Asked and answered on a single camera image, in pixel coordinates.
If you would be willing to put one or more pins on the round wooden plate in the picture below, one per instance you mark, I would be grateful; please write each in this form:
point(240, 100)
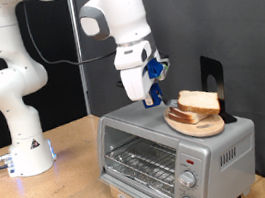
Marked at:
point(205, 130)

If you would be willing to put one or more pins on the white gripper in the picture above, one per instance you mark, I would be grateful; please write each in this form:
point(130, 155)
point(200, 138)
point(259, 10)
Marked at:
point(135, 81)

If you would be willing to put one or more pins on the white bread slice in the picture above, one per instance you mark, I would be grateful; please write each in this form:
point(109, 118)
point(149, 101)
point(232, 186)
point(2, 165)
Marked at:
point(200, 101)

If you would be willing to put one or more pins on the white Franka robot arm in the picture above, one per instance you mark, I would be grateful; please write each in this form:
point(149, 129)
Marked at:
point(125, 12)

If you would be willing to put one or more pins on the black metal bookend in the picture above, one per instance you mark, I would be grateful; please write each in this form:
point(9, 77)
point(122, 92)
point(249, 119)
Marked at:
point(217, 68)

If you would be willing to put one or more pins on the vertical metal pole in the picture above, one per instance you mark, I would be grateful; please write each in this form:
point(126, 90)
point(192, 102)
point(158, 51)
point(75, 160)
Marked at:
point(84, 86)

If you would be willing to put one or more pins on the silver toaster oven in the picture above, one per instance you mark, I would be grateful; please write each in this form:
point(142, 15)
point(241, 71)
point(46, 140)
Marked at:
point(214, 146)

